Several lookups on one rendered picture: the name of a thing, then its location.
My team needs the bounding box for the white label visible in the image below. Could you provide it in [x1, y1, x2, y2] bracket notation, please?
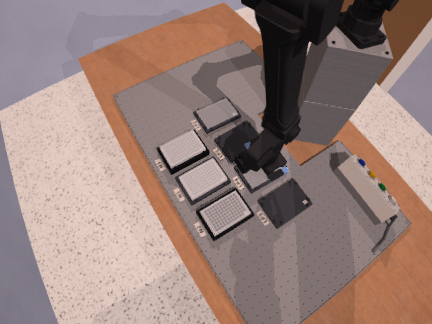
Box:
[232, 176, 244, 190]
[155, 158, 165, 172]
[194, 222, 207, 237]
[191, 120, 201, 131]
[213, 148, 225, 160]
[256, 211, 270, 226]
[173, 188, 185, 202]

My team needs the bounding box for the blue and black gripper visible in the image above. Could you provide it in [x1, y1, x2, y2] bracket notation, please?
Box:
[245, 137, 289, 182]

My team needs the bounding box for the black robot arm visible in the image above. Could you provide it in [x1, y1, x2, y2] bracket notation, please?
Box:
[234, 0, 399, 174]

